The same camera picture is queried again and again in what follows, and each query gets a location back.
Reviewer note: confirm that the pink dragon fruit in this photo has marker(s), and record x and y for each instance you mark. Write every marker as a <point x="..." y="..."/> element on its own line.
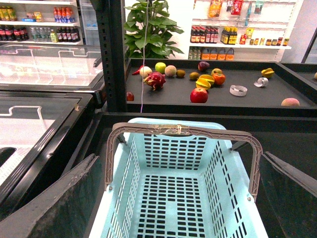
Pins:
<point x="156" y="80"/>

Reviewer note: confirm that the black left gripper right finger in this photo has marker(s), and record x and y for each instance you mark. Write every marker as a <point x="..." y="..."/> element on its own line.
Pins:
<point x="292" y="195"/>

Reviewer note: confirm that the red chili pepper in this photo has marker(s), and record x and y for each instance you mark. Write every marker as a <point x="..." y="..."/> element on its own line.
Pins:
<point x="137" y="71"/>

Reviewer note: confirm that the light blue plastic basket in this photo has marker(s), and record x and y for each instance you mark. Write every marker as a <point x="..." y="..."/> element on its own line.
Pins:
<point x="178" y="186"/>

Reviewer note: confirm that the white shelf with sauces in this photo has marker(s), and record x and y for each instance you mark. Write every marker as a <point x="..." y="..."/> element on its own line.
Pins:
<point x="256" y="29"/>

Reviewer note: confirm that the brown kiwi right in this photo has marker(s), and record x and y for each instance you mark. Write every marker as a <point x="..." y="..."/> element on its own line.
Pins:
<point x="194" y="76"/>

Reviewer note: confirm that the orange persimmon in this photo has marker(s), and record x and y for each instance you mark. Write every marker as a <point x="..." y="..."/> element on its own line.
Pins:
<point x="219" y="78"/>

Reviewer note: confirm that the clear tape roll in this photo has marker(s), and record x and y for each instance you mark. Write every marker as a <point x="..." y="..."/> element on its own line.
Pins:
<point x="238" y="90"/>

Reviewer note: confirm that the peach fruit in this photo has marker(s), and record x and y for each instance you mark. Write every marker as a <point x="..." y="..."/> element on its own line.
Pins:
<point x="290" y="102"/>

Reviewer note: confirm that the yellow star fruit far right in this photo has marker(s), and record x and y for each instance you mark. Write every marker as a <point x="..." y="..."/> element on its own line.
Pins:
<point x="267" y="73"/>

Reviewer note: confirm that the silver tape roll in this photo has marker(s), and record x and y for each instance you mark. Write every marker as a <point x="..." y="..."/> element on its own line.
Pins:
<point x="261" y="82"/>

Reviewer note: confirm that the green potted plant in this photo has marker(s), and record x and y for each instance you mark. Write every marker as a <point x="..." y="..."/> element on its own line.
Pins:
<point x="148" y="30"/>

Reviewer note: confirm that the brown kiwi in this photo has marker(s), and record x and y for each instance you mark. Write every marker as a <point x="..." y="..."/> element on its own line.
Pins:
<point x="194" y="76"/>
<point x="180" y="73"/>

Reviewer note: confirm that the red apple behind post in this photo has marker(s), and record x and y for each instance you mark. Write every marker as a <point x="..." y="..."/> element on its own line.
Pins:
<point x="130" y="96"/>

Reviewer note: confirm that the glass top freezer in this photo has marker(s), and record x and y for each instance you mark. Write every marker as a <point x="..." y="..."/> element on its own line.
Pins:
<point x="48" y="96"/>

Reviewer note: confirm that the brown kiwi left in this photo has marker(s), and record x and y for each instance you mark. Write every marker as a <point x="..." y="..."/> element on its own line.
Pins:
<point x="180" y="73"/>

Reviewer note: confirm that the white round fruit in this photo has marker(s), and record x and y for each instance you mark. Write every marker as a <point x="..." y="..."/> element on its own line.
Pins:
<point x="145" y="71"/>

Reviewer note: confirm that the black fruit display tray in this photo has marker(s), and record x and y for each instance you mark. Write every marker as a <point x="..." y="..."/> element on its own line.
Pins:
<point x="174" y="97"/>

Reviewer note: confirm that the dark red fruit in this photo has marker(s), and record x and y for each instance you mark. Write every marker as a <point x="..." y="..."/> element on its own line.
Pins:
<point x="203" y="66"/>

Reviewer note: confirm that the grey basket handle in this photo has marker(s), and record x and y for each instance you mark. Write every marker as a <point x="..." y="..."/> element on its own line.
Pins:
<point x="171" y="129"/>

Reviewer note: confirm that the green red apple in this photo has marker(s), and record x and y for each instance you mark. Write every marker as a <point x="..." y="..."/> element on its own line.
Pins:
<point x="216" y="71"/>

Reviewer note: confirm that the white shelf with bottles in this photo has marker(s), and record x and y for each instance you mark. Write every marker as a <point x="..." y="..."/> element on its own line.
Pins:
<point x="44" y="13"/>

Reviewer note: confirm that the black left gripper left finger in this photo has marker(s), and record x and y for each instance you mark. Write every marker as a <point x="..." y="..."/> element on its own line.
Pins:
<point x="61" y="211"/>

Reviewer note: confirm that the tan round melon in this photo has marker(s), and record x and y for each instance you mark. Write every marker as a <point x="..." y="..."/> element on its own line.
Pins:
<point x="170" y="70"/>

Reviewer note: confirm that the yellow star fruit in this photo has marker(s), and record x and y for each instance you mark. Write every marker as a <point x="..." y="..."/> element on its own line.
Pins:
<point x="205" y="81"/>
<point x="267" y="73"/>

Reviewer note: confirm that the black metal post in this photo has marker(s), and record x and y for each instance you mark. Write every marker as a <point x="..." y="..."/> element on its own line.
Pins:
<point x="111" y="43"/>

